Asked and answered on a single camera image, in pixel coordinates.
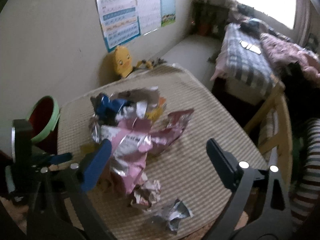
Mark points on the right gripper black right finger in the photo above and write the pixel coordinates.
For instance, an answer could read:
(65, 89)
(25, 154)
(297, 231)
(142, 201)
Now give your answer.
(271, 212)

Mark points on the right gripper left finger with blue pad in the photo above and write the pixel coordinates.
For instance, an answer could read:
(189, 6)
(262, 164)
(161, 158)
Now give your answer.
(60, 207)

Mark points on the pink foil snack wrapper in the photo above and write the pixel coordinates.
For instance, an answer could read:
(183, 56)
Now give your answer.
(131, 142)

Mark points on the striped sleeve forearm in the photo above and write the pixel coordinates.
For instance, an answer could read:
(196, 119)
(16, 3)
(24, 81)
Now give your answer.
(306, 195)

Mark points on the green rimmed trash bin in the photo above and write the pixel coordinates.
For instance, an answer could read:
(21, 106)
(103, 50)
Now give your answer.
(43, 118)

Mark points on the wooden chair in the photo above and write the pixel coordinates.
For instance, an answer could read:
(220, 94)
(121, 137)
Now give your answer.
(275, 136)

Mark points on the small silver crumpled wrapper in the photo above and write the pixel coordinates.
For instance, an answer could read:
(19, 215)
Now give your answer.
(168, 218)

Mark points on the striped beige table mat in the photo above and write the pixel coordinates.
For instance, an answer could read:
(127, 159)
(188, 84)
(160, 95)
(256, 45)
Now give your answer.
(184, 170)

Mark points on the blue silver foil wrapper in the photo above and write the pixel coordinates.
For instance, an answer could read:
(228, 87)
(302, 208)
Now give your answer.
(140, 103)

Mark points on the bed with plaid sheet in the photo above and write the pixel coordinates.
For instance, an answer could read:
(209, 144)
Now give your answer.
(248, 75)

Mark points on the yellow duck potty seat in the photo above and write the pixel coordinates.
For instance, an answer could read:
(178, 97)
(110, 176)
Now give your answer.
(123, 66)

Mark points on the pink blanket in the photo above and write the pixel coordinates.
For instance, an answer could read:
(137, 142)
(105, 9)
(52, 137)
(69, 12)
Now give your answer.
(281, 53)

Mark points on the papers on bed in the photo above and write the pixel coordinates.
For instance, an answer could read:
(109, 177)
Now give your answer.
(251, 47)

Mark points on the dark wooden shelf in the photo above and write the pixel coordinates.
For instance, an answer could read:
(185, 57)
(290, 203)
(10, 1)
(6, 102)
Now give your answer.
(209, 20)

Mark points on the blue pinyin wall poster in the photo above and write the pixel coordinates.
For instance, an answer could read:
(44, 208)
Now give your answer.
(119, 21)

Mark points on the white chart wall poster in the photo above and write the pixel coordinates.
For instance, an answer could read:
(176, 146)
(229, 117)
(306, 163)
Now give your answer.
(149, 15)

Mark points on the teal wall poster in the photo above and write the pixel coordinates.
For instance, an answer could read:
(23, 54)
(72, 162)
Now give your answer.
(168, 12)

